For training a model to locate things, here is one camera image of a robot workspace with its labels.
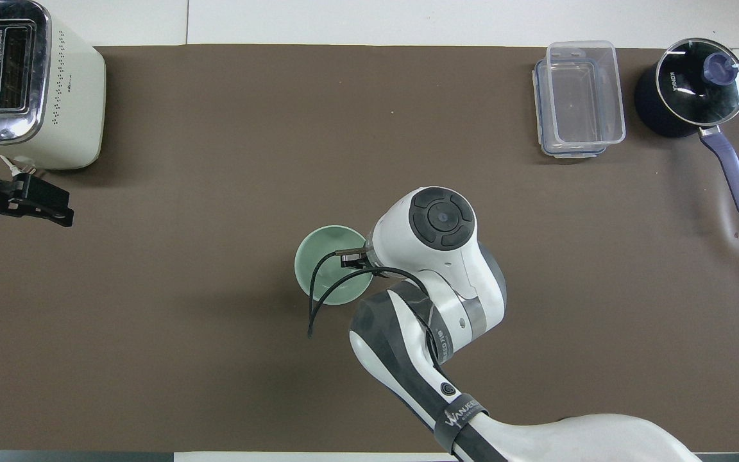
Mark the blue-rimmed clear plastic container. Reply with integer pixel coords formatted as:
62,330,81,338
532,58,609,158

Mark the glass pot lid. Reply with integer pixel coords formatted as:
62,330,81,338
655,38,739,126

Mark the white power cord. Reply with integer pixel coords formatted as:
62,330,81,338
0,154,37,176

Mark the green bowl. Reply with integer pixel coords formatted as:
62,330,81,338
294,225,374,305

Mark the dark pot with purple handle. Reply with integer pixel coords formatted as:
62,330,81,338
634,37,739,217

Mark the black cable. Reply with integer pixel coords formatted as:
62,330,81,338
307,248,439,365

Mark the white toaster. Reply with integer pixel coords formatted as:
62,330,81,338
0,0,106,171

